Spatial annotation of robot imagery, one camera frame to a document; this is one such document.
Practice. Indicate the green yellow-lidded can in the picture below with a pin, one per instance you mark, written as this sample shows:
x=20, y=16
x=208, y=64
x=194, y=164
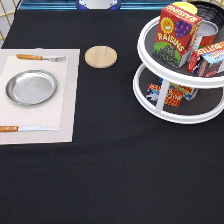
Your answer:
x=184, y=7

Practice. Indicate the red tin can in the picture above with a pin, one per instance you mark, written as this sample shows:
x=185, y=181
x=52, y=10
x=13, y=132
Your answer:
x=207, y=33

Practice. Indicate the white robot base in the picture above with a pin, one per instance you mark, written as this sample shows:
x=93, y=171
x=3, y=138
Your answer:
x=98, y=4

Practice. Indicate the silver metal plate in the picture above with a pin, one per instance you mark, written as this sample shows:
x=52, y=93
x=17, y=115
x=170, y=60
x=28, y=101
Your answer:
x=31, y=87

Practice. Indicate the beige woven placemat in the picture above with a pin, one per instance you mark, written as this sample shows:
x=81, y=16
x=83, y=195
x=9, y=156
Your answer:
x=57, y=112

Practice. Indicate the round wooden coaster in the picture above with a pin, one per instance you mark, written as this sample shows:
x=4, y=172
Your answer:
x=100, y=56

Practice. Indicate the white two-tier lazy Susan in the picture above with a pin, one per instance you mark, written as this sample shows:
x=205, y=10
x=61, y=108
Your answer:
x=209, y=102

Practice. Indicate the blue yellow small box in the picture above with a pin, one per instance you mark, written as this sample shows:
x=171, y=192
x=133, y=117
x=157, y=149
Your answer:
x=188, y=93

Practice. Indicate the wooden-handled knife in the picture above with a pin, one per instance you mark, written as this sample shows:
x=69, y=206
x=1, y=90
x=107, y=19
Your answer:
x=25, y=128

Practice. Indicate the wooden-handled fork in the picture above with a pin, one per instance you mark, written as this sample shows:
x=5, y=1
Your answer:
x=35, y=57

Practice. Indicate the black ribbed bowl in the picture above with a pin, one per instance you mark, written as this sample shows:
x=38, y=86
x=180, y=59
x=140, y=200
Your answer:
x=210, y=12

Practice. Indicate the red butter box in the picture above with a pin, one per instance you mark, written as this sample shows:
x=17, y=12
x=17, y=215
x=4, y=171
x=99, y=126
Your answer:
x=207, y=61

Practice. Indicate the red raisins box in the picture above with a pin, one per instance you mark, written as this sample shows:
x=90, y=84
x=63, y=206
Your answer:
x=175, y=36

